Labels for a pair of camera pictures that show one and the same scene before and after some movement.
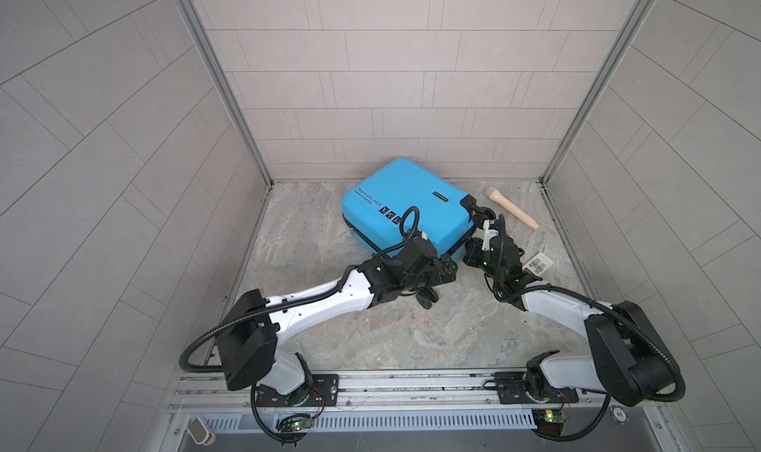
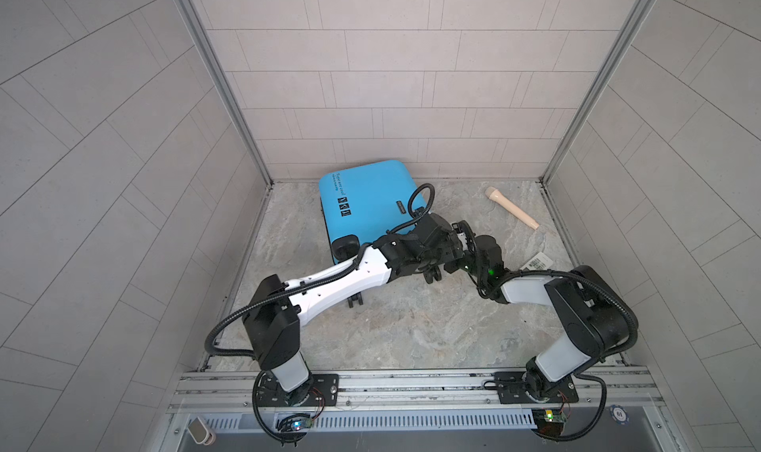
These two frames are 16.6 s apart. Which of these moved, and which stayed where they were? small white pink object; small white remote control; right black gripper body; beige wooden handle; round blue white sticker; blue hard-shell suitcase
Moved: right black gripper body; blue hard-shell suitcase
Stayed: small white remote control; small white pink object; beige wooden handle; round blue white sticker
